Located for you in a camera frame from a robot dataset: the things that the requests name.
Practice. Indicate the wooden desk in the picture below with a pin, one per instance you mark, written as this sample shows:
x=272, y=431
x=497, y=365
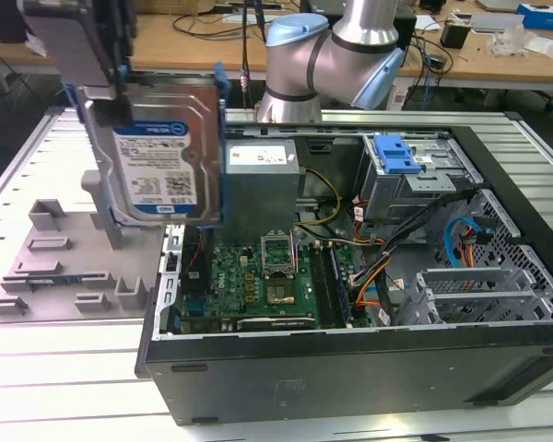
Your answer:
x=166, y=50
x=488, y=64

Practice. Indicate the hard disk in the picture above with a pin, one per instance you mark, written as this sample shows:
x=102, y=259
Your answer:
x=166, y=152

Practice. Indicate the RAM stick in rack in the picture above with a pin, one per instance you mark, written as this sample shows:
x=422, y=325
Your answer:
x=50, y=279

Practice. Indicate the grey parts rack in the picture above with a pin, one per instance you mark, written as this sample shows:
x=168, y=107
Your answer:
x=74, y=258

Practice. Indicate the grey power supply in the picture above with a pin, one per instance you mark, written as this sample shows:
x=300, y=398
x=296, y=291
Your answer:
x=258, y=193

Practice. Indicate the black PC case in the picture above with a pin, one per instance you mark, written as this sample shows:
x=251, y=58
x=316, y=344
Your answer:
x=350, y=382

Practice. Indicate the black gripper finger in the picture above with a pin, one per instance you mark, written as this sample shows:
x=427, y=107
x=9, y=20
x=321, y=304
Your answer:
x=113, y=115

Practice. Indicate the installed RAM stick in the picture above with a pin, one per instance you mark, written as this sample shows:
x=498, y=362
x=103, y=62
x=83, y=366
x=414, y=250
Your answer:
x=341, y=290

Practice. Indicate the black RAM slot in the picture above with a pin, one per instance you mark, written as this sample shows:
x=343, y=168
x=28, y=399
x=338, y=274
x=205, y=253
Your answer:
x=322, y=285

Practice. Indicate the green motherboard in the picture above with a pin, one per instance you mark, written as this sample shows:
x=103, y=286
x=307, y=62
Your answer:
x=232, y=281

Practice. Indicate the crumpled plastic bag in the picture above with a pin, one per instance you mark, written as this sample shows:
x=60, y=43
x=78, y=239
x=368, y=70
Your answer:
x=34, y=46

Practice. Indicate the CPU socket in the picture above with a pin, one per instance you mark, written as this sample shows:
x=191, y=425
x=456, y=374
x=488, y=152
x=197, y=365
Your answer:
x=281, y=294

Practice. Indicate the blue cardboard box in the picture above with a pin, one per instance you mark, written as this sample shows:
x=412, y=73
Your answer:
x=544, y=16

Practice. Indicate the grey drive cage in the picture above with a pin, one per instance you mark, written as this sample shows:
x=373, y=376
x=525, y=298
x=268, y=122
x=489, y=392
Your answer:
x=396, y=193

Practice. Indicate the clear plastic bags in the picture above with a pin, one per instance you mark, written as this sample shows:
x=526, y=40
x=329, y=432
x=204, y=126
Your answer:
x=516, y=43

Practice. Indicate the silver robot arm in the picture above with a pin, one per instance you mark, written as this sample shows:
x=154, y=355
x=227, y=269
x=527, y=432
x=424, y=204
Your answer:
x=295, y=60

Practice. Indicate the grey disk bay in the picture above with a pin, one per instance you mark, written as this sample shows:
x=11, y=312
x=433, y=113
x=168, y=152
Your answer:
x=470, y=276

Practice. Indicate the black graphics card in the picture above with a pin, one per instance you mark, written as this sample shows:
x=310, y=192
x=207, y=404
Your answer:
x=276, y=323

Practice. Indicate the blue plastic latch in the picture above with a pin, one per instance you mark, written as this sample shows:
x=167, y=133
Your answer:
x=396, y=156

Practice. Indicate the small black box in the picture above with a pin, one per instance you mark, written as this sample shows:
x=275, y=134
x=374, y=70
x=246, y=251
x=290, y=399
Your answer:
x=454, y=36

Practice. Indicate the black computer tower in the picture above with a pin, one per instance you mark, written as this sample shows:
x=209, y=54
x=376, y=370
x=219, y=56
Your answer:
x=4, y=23

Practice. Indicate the flat grey box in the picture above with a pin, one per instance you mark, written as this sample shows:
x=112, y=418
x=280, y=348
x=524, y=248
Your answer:
x=497, y=22

